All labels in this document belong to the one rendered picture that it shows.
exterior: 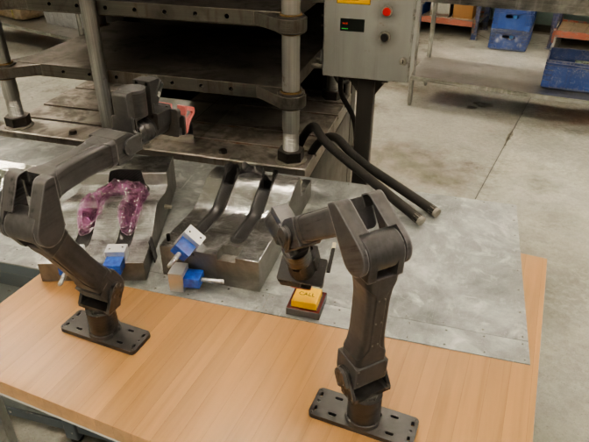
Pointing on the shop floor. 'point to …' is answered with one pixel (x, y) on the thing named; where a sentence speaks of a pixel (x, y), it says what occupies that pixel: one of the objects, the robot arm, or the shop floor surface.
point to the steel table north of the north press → (45, 27)
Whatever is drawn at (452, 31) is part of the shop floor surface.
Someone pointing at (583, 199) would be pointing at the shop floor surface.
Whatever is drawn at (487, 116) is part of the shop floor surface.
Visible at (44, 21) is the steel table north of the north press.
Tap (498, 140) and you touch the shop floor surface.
